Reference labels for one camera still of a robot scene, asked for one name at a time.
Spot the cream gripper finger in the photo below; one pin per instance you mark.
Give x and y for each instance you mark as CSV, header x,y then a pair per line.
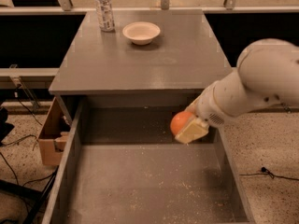
x,y
192,106
194,129

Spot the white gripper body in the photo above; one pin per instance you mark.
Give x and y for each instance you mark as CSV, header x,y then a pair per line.
x,y
207,106

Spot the orange fruit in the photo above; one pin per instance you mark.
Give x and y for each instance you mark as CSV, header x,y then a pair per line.
x,y
179,121

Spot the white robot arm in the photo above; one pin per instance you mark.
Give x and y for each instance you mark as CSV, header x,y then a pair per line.
x,y
267,73

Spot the grey cabinet counter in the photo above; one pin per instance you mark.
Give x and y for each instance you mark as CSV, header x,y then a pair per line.
x,y
185,56

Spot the open grey top drawer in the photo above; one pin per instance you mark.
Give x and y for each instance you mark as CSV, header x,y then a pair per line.
x,y
121,165

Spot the white paper bowl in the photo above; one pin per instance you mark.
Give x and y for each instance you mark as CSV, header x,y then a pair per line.
x,y
141,33

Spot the silver drink can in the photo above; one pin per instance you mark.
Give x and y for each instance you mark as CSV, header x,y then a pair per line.
x,y
105,15

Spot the cardboard box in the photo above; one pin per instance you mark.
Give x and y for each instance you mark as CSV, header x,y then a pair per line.
x,y
53,135

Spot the metal railing frame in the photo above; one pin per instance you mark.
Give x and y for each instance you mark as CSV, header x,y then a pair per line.
x,y
124,3

